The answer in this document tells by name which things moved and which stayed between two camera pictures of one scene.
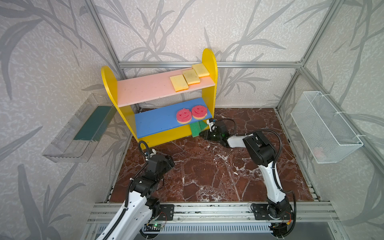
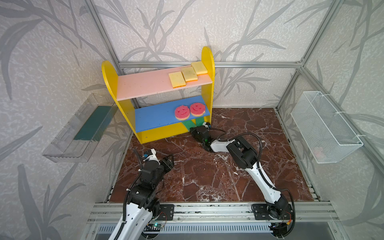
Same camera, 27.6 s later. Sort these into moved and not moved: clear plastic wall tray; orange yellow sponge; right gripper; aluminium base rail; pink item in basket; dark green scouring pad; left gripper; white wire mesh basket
Moved: right gripper; orange yellow sponge
Not moved: pink item in basket; aluminium base rail; white wire mesh basket; dark green scouring pad; clear plastic wall tray; left gripper
